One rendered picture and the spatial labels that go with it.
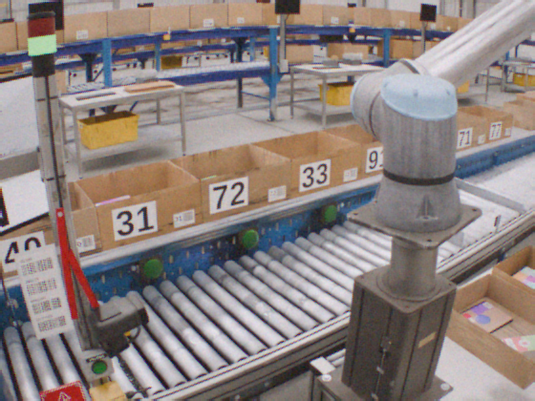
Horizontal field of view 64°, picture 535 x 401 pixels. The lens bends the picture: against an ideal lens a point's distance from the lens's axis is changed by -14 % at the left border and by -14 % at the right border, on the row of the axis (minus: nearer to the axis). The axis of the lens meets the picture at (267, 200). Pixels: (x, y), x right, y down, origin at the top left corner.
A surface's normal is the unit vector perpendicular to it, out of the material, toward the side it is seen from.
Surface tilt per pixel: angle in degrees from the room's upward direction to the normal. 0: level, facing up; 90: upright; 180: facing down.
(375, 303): 90
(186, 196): 90
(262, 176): 90
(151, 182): 89
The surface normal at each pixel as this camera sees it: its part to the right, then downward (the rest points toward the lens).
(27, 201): 0.82, 0.15
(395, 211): -0.70, -0.03
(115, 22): 0.58, 0.31
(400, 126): -0.73, 0.30
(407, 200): -0.49, 0.02
